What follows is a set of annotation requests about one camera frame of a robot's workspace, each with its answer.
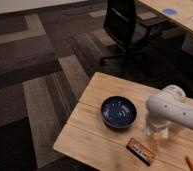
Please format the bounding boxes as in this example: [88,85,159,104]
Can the orange and black snack bar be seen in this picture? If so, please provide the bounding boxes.
[126,138,155,166]

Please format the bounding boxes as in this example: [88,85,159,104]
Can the orange carrot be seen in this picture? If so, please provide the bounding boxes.
[185,156,193,171]

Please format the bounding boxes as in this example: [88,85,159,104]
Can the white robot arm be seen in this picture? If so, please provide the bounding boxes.
[146,85,193,139]

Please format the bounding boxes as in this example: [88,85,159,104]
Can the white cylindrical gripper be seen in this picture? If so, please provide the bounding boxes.
[145,113,170,140]

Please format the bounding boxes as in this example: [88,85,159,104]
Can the dark blue ceramic bowl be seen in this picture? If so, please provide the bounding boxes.
[101,96,137,129]

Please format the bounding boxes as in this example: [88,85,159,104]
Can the black office chair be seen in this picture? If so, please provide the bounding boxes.
[99,0,167,65]

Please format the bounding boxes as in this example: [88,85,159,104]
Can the blue round coaster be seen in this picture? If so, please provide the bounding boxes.
[162,8,177,15]

